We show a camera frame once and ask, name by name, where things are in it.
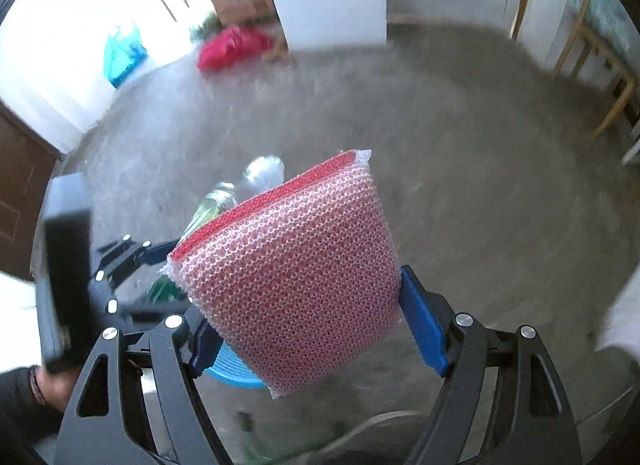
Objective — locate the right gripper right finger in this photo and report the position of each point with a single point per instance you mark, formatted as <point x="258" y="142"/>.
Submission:
<point x="530" y="421"/>

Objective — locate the red plastic bag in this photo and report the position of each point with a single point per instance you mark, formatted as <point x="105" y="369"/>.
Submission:
<point x="234" y="44"/>

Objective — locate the clear plastic bottle green label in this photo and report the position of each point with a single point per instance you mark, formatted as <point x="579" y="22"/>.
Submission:
<point x="262" y="174"/>

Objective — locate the pink mesh scrub sponge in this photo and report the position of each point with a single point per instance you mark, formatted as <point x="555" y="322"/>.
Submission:
<point x="299" y="280"/>

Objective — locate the brown wooden door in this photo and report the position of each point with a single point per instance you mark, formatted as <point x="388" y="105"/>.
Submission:
<point x="26" y="165"/>

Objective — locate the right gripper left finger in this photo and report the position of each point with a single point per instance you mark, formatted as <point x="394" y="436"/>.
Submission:
<point x="136" y="402"/>

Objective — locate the blue plastic bag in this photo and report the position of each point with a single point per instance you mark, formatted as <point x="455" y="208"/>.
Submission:
<point x="123" y="53"/>

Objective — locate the blue plastic basket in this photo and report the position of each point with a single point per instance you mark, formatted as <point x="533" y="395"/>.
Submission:
<point x="229" y="368"/>

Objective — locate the person's left hand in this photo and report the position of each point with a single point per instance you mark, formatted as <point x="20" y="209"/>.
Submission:
<point x="53" y="390"/>

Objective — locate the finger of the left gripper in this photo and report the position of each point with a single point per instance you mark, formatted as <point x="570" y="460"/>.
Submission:
<point x="114" y="249"/>
<point x="115" y="270"/>

